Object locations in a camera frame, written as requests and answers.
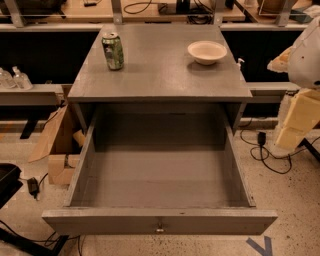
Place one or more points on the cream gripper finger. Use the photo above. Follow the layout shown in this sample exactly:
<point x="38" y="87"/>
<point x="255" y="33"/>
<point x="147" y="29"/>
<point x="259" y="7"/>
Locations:
<point x="280" y="63"/>
<point x="298" y="114"/>

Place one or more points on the green soda can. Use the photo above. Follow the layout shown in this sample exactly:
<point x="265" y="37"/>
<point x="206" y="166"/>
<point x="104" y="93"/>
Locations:
<point x="113" y="51"/>

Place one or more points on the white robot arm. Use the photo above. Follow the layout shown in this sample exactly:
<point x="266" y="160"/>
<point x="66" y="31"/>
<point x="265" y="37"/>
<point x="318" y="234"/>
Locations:
<point x="304" y="65"/>

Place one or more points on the grey open top drawer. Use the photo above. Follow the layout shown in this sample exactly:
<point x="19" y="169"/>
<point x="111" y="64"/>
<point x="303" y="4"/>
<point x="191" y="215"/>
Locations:
<point x="171" y="174"/>

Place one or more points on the small white pump bottle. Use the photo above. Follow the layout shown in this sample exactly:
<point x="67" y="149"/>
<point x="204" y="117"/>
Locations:
<point x="240" y="63"/>

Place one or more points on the black power adapter right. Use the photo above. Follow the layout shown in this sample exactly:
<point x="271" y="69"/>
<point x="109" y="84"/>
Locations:
<point x="261" y="138"/>

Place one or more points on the black power adapter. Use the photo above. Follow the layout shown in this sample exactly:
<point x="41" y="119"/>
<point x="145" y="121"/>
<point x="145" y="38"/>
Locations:
<point x="261" y="138"/>
<point x="33" y="187"/>

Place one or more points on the white paper bowl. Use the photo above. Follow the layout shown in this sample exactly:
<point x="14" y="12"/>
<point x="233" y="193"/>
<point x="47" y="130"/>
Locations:
<point x="207" y="52"/>

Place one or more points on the grey wooden cabinet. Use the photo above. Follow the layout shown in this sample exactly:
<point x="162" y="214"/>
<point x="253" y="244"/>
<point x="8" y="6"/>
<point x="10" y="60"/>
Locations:
<point x="158" y="68"/>

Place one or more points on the brown cardboard box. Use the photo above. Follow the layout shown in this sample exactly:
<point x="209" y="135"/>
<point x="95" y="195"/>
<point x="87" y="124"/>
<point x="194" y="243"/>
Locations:
<point x="60" y="141"/>

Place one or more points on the clear sanitizer bottle right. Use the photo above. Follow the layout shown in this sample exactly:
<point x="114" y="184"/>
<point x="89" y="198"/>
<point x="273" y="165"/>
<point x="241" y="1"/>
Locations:
<point x="21" y="79"/>

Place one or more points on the clear sanitizer bottle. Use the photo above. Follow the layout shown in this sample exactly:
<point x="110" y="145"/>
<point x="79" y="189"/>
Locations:
<point x="6" y="79"/>
<point x="21" y="79"/>

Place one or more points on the clear sanitizer bottle left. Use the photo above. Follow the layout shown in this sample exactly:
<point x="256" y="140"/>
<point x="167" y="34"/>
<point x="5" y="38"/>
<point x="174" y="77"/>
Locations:
<point x="6" y="79"/>

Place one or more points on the black power adapter left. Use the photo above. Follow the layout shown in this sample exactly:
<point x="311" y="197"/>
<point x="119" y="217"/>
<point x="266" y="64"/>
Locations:
<point x="33" y="187"/>

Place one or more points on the black bin at left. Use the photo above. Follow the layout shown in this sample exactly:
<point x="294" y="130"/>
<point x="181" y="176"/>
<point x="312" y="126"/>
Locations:
<point x="9" y="182"/>

